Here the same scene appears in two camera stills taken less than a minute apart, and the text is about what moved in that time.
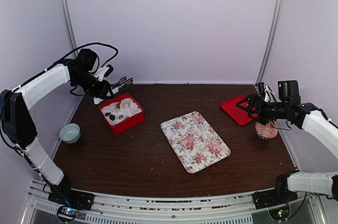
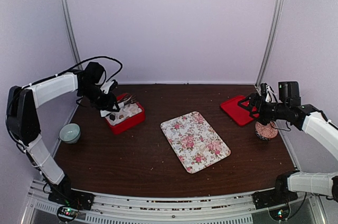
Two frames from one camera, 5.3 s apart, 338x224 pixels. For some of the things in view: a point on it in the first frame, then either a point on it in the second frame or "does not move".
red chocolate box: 123,113 does not move
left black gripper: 102,92 → 107,104
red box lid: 240,115 does not move
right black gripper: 261,119 does not move
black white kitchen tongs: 122,83 → 127,100
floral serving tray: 197,144 does not move
